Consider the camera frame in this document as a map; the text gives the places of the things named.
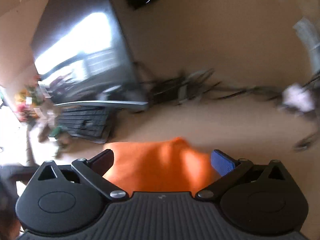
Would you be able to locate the orange pumpkin costume garment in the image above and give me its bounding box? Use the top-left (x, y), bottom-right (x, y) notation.
top-left (103, 138), bottom-right (220, 195)

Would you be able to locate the green lid glass jar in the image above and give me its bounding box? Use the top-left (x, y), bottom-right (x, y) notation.
top-left (37, 122), bottom-right (72, 158)

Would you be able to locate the black mechanical keyboard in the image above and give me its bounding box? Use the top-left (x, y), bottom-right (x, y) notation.
top-left (56, 106), bottom-right (117, 144)

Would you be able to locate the colourful flower bouquet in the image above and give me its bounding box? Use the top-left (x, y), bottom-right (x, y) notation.
top-left (15, 74), bottom-right (44, 124)

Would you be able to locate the white crumpled tissue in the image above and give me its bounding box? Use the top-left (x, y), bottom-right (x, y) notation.
top-left (282, 83), bottom-right (316, 113)

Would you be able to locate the black curved monitor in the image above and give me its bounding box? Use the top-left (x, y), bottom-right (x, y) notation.
top-left (31, 0), bottom-right (149, 111)

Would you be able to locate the black cable bundle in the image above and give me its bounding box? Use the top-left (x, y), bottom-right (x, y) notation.
top-left (134, 62), bottom-right (320, 153)

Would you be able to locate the white power cable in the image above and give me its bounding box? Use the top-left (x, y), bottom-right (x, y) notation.
top-left (254, 0), bottom-right (320, 75)

